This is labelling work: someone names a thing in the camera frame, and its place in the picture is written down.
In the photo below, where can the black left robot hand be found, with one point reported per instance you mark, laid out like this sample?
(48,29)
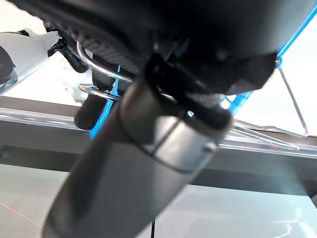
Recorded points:
(173,37)

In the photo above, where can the blue plastic shopping basket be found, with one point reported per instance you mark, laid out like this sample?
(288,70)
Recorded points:
(105,111)

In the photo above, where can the silver left robot leg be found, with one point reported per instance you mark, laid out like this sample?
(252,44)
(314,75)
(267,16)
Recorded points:
(27,54)

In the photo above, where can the black long base shelf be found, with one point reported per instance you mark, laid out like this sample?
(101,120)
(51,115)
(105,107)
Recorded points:
(247,168)

